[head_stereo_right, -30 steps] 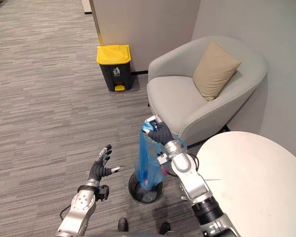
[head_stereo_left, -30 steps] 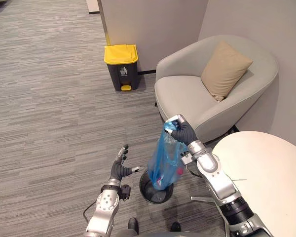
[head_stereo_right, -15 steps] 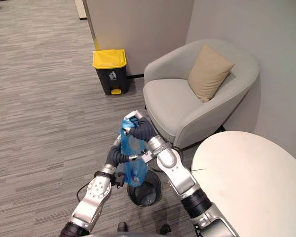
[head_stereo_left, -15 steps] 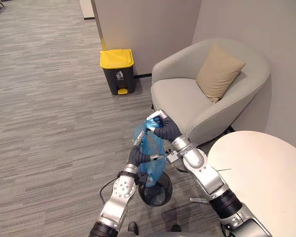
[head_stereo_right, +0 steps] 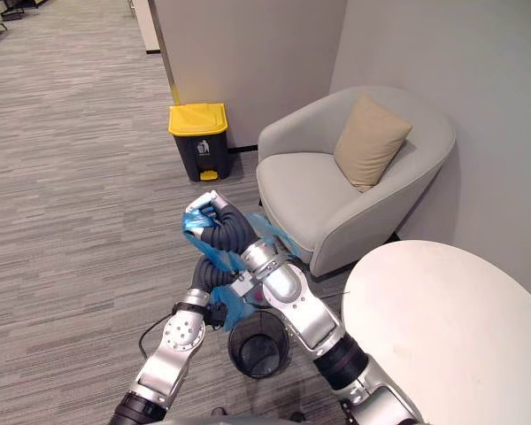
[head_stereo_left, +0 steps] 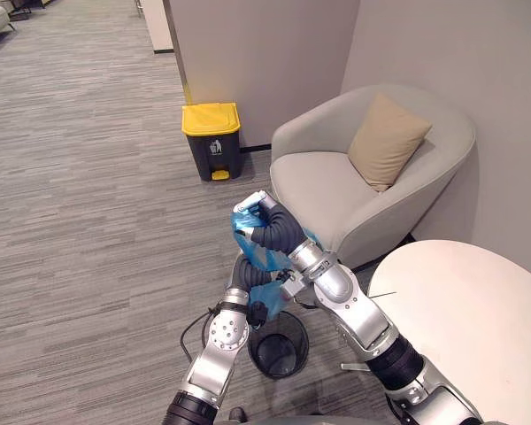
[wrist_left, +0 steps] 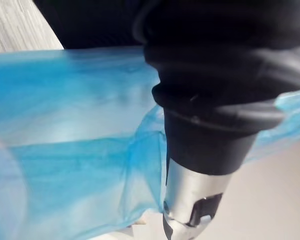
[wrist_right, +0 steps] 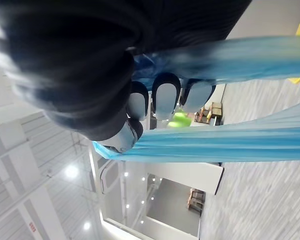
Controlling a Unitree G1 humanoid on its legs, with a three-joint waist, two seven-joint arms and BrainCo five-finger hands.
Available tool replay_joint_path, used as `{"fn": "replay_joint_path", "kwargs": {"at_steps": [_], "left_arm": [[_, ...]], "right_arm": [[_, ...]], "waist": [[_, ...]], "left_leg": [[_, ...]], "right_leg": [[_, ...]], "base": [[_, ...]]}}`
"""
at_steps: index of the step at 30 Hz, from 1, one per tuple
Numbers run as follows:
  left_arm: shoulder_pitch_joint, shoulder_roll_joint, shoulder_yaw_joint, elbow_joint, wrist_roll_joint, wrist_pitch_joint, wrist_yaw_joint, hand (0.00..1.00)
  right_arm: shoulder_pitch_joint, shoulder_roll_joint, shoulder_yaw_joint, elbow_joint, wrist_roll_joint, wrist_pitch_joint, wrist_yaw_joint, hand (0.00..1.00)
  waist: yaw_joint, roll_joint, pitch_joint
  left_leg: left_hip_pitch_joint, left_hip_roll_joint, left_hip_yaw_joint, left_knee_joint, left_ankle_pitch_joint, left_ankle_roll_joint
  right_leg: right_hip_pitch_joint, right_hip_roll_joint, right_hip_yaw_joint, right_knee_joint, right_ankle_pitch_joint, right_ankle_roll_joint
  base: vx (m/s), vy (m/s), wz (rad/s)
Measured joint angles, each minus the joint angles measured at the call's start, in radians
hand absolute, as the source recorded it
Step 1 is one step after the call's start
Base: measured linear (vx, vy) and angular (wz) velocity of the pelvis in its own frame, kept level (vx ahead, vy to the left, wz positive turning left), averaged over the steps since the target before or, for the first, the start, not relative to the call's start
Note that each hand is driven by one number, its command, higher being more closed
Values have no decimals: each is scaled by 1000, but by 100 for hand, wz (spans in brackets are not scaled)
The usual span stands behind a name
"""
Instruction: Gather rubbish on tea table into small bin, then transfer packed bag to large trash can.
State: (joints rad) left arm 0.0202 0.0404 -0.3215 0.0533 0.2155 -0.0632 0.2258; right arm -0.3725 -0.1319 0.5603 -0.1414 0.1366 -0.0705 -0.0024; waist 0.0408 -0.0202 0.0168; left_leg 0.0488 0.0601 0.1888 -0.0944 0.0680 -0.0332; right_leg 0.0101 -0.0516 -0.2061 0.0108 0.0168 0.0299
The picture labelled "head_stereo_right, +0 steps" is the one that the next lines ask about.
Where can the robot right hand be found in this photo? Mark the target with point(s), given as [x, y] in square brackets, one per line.
[232, 232]

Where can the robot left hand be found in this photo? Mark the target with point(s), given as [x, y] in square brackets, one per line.
[205, 276]

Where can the blue plastic bin bag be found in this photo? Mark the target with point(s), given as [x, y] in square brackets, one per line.
[212, 254]

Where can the robot right silver arm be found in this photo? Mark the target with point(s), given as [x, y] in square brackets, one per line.
[310, 319]

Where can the robot left silver arm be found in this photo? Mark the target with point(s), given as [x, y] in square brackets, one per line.
[168, 358]

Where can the black trash can yellow lid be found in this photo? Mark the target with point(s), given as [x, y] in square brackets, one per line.
[199, 146]

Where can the small black mesh bin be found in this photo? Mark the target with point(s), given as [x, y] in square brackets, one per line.
[248, 360]

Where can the round white tea table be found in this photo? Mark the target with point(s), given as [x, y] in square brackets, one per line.
[447, 336]

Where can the light grey armchair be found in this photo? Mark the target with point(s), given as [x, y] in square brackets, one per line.
[301, 190]

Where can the robot silver lower body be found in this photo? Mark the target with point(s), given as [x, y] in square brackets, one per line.
[248, 422]

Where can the beige square cushion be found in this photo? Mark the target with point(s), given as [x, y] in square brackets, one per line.
[369, 141]

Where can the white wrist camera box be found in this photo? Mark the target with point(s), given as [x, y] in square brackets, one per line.
[243, 288]

